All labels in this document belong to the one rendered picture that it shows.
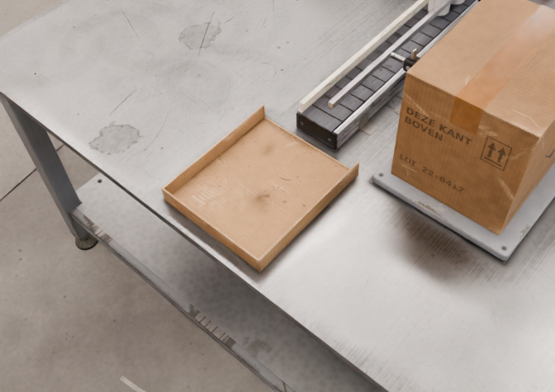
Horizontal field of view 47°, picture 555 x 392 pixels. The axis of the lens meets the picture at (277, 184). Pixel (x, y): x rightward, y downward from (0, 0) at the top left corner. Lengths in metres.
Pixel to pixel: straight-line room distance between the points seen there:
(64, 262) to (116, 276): 0.20
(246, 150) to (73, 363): 1.03
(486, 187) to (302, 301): 0.38
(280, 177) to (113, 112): 0.43
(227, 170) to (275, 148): 0.11
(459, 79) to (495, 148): 0.13
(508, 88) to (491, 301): 0.37
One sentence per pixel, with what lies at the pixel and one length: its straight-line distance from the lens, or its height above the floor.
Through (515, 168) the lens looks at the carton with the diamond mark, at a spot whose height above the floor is 1.03.
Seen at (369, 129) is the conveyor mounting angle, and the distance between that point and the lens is 1.39.
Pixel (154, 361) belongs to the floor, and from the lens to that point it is 2.05.
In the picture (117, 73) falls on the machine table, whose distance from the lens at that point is 1.59.
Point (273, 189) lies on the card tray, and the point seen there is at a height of 0.83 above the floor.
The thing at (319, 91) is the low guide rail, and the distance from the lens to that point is 1.35.
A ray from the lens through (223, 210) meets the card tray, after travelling 1.26.
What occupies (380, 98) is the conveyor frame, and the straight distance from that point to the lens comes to 1.42.
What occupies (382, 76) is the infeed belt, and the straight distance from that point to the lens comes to 1.44.
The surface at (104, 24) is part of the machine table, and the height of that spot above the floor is 0.83.
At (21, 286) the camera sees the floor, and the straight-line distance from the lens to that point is 2.32.
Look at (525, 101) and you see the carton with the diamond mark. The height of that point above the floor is 1.12.
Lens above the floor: 1.84
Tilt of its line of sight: 52 degrees down
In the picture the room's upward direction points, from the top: 4 degrees counter-clockwise
